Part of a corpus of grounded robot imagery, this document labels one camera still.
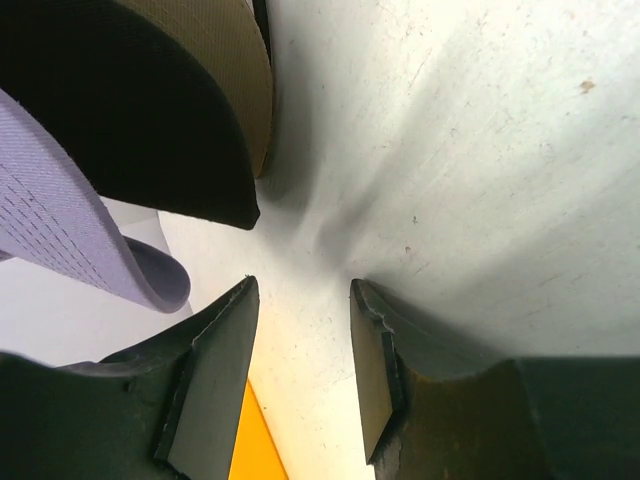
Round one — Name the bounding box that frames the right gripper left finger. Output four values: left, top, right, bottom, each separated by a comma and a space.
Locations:
1, 276, 260, 479

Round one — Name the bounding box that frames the beige baseball cap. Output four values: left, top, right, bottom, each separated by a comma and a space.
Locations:
124, 0, 274, 178

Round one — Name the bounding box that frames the black NY baseball cap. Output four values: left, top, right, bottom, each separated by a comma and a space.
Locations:
1, 1, 260, 230

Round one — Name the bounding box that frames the yellow plastic tray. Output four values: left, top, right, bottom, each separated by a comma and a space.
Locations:
229, 382, 288, 480

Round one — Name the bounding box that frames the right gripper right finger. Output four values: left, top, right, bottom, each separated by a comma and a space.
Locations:
350, 279, 639, 479

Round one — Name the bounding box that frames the purple cap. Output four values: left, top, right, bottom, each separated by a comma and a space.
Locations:
1, 93, 191, 313

